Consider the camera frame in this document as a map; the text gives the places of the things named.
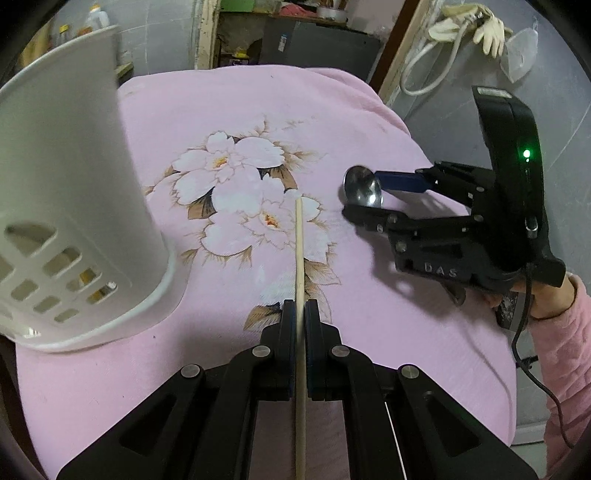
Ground white hose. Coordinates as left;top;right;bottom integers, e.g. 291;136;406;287
399;18;468;97

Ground clear plastic bag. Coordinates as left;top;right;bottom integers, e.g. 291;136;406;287
501;28;539;84

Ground cream rubber glove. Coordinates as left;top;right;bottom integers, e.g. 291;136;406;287
428;4;483;43
473;13;514;59

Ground pink floral blanket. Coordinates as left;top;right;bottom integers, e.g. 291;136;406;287
16;67;519;480

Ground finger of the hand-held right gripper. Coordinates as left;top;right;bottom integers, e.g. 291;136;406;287
342;203;477;236
374;161;495;208

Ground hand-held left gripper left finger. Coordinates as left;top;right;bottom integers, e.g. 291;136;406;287
55;299;297;480

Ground grey cabinet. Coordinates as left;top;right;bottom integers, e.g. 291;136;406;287
260;17;382;85

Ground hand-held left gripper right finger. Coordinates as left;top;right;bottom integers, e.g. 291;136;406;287
305;299;539;480

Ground person's right forearm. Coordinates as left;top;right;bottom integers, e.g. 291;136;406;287
526;276;591;479

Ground wooden chopstick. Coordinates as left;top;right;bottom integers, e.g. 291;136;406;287
294;197;308;480

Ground white plastic utensil basket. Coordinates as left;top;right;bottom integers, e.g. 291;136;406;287
0;24;179;354

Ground red cloth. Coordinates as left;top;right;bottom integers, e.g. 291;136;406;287
279;3;315;19

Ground metal pot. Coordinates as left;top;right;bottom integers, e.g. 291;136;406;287
316;4;350;25

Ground person's right hand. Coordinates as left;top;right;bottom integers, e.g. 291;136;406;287
479;272;578;325

